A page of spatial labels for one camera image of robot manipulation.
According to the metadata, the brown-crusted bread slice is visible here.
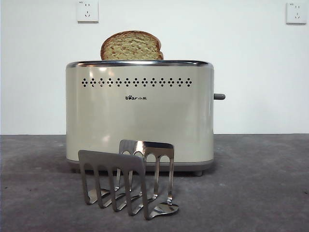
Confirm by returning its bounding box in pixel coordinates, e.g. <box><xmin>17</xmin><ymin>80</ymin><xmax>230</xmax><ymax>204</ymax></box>
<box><xmin>100</xmin><ymin>30</ymin><xmax>165</xmax><ymax>61</ymax></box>

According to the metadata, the cream two-slot toaster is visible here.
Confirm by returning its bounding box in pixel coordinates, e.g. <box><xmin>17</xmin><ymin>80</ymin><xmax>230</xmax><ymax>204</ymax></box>
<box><xmin>64</xmin><ymin>59</ymin><xmax>215</xmax><ymax>176</ymax></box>

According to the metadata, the shiny steel toast rack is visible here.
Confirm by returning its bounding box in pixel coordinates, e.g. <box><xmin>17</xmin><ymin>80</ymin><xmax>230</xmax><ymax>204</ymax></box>
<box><xmin>78</xmin><ymin>139</ymin><xmax>180</xmax><ymax>220</ymax></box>

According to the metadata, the white wall socket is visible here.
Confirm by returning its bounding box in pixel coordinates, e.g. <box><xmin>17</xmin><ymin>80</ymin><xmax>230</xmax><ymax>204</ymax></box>
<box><xmin>285</xmin><ymin>2</ymin><xmax>305</xmax><ymax>25</ymax></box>
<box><xmin>77</xmin><ymin>0</ymin><xmax>99</xmax><ymax>24</ymax></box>

